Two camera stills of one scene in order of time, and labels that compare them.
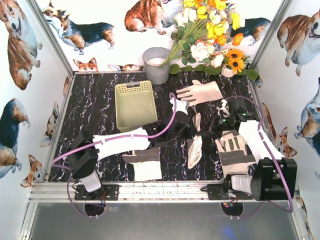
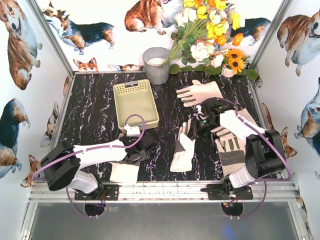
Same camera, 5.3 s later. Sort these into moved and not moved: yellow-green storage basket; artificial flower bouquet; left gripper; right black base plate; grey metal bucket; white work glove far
Moved: left gripper
Not moved: yellow-green storage basket; grey metal bucket; white work glove far; artificial flower bouquet; right black base plate
